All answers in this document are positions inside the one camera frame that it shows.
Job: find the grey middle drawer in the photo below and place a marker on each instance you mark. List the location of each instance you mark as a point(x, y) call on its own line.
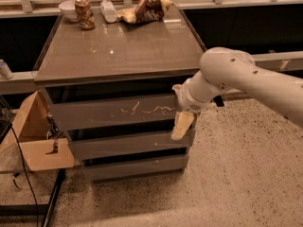
point(128, 144)

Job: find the cardboard box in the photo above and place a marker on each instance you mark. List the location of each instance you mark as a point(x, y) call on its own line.
point(31, 126)

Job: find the white bowl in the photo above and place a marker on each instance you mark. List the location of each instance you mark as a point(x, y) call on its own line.
point(67, 8)

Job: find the grey drawer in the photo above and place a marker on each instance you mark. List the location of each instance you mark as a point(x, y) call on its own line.
point(135, 168)
point(128, 144)
point(114, 111)

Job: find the grey top drawer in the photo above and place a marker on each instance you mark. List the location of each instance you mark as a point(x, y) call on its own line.
point(114, 111)

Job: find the clear plastic water bottle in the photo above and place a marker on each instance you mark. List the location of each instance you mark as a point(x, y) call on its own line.
point(108, 11)

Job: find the crumpled chip bag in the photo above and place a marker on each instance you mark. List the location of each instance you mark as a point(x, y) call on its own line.
point(146, 11)

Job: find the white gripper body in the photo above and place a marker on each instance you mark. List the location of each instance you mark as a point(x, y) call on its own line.
point(187, 98)

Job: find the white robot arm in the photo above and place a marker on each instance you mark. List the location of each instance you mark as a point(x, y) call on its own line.
point(222, 69)

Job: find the grey drawer cabinet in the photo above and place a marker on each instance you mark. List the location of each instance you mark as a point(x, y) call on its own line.
point(119, 60)

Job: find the black metal stand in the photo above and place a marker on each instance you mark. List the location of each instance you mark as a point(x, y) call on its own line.
point(43, 212)

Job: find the brown soda can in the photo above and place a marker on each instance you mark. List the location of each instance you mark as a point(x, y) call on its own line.
point(85, 14)

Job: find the can on ledge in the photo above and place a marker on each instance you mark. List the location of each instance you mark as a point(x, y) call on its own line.
point(5, 72)

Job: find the grey bottom drawer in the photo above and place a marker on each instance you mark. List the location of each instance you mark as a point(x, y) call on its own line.
point(135, 168)

